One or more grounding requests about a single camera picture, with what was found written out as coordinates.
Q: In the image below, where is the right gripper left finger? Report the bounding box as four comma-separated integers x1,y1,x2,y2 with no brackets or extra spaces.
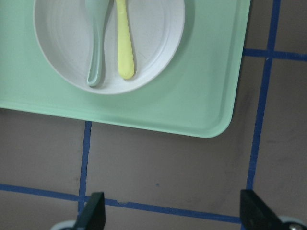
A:
72,192,106,230

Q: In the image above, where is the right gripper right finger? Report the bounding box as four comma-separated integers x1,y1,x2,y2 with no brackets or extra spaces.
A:
240,189,307,230

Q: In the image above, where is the yellow plastic fork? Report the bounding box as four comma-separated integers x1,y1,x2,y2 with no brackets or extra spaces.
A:
115,0,135,80

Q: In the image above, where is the white round plate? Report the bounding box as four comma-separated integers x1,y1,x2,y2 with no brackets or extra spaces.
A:
33,0,185,94

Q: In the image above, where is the light green plastic spoon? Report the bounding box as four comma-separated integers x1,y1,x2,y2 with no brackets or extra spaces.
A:
85,0,112,87

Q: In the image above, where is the light green plastic tray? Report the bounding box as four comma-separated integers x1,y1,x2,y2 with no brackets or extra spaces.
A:
0,0,251,138

